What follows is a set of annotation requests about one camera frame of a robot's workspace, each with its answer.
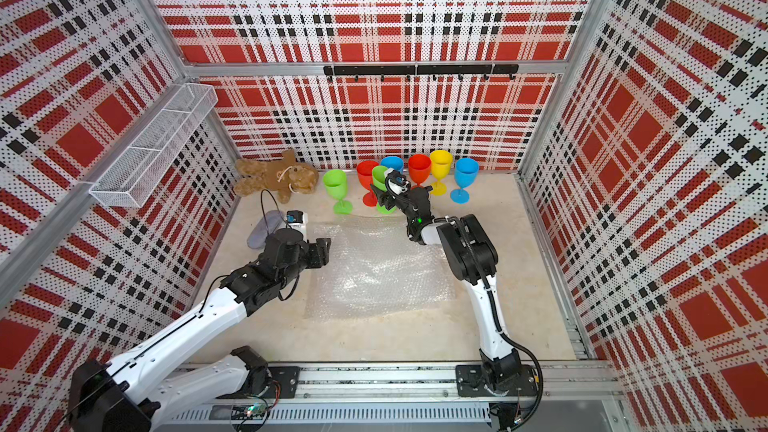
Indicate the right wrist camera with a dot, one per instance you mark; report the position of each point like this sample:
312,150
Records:
397,183

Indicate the blue wine glass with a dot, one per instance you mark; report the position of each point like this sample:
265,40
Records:
393,162

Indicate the red wine glass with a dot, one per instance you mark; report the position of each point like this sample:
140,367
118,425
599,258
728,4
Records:
419,169

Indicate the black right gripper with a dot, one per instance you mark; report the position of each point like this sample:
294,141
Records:
384,197

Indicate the black wall hook rail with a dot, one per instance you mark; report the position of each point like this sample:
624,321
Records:
421,69

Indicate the brown teddy bear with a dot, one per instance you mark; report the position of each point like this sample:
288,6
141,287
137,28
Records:
285,176

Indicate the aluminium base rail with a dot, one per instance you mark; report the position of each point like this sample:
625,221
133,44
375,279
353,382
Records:
435,382

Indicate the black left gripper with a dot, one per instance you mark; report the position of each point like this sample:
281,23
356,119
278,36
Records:
320,252

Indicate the white wire mesh shelf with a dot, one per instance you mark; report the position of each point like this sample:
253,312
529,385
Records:
137,171

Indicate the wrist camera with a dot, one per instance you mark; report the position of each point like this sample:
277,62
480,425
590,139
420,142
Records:
297,220
397,183

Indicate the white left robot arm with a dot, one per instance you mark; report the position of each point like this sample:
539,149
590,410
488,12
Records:
137,390

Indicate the light blue glass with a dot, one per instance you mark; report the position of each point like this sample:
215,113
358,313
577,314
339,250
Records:
466,171

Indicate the yellow glass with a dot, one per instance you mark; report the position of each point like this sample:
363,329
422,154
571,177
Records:
441,163

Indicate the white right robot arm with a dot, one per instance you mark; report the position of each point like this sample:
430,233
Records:
506,367

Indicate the green circuit board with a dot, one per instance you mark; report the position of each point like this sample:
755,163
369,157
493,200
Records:
253,412

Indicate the bright green glass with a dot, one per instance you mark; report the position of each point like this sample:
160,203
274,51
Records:
336,184

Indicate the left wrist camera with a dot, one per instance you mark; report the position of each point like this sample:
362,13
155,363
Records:
297,220

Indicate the pink red glass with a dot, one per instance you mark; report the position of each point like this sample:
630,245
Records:
364,172

